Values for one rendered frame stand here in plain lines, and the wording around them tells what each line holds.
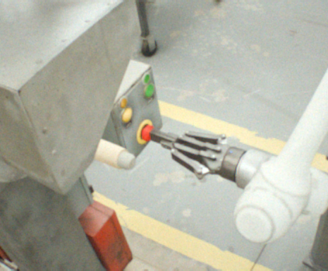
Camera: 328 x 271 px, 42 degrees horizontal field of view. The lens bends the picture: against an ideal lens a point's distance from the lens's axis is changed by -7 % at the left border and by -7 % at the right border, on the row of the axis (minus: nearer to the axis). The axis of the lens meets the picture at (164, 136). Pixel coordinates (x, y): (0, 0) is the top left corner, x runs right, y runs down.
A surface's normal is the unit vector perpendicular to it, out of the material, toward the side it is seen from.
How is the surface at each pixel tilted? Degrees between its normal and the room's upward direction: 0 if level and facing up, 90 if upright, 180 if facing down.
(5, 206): 90
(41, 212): 90
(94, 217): 0
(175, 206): 0
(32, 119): 90
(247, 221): 68
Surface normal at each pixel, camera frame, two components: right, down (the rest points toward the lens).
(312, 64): -0.14, -0.70
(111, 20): 0.84, 0.30
